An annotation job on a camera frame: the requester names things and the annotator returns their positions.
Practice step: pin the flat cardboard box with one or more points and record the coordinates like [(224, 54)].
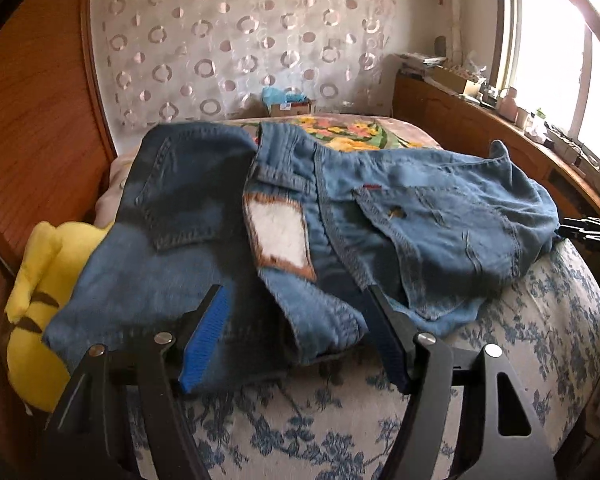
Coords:
[(455, 80)]

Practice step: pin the colourful floral blanket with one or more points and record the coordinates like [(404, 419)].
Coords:
[(340, 130)]

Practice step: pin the pink bottle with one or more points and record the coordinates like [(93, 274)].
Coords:
[(507, 102)]

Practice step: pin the small cardboard box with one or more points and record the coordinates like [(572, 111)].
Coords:
[(292, 108)]

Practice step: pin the beige window curtain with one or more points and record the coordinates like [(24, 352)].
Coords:
[(462, 10)]

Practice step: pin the yellow plush toy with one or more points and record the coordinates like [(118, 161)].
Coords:
[(35, 280)]

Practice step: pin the circle patterned curtain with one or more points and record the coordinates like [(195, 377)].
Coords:
[(260, 35)]

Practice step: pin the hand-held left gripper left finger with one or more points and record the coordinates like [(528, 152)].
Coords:
[(207, 340)]

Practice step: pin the bed with floral sheet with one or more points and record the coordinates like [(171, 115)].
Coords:
[(545, 320)]

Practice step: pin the pale pink blanket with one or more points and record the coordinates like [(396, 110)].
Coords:
[(112, 185)]

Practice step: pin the wooden sideboard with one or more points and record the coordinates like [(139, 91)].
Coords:
[(460, 120)]

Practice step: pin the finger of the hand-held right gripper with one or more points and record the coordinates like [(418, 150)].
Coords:
[(585, 230)]

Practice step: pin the wooden headboard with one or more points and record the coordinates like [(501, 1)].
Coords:
[(35, 125)]

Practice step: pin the blue denim jeans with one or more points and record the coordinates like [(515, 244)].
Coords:
[(430, 220)]

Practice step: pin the window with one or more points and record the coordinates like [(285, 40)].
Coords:
[(545, 35)]

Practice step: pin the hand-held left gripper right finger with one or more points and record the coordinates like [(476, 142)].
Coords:
[(387, 345)]

